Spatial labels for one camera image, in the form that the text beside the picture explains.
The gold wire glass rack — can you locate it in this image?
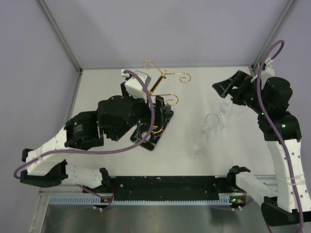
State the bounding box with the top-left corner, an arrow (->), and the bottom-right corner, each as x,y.
142,59 -> 194,131

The round clear wine glass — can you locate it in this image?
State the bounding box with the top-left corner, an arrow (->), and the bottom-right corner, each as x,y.
217,109 -> 243,131

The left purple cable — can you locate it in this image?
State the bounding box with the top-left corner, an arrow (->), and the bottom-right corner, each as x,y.
12,70 -> 155,180

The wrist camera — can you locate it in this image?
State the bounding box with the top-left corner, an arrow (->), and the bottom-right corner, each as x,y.
121,69 -> 151,103
261,58 -> 275,84

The black marble rack base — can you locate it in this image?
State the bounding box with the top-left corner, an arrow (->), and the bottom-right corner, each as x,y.
130,110 -> 174,151

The grey slotted cable duct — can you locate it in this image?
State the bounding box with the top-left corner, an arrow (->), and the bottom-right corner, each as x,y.
50,195 -> 246,206

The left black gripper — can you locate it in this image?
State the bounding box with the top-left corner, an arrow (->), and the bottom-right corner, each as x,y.
111,83 -> 170,142

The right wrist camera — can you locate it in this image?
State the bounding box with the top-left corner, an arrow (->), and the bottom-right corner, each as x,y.
261,58 -> 275,84

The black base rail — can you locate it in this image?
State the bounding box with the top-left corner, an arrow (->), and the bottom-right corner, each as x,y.
85,176 -> 244,201

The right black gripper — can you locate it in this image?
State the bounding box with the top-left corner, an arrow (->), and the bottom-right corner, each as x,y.
212,70 -> 269,115

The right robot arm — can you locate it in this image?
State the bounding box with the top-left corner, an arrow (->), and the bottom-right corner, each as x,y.
212,70 -> 311,232

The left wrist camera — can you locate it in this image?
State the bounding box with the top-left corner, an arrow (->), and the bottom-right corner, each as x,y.
121,69 -> 151,103

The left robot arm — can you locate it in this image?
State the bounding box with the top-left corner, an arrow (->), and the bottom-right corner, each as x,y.
14,95 -> 172,193

